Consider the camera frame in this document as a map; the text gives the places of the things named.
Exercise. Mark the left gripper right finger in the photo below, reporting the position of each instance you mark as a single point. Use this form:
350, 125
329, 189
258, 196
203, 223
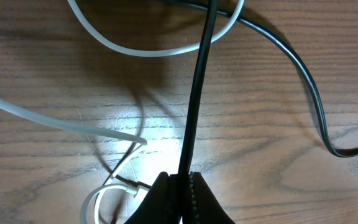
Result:
200, 205

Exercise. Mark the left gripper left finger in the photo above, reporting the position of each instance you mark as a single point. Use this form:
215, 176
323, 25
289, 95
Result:
159, 205

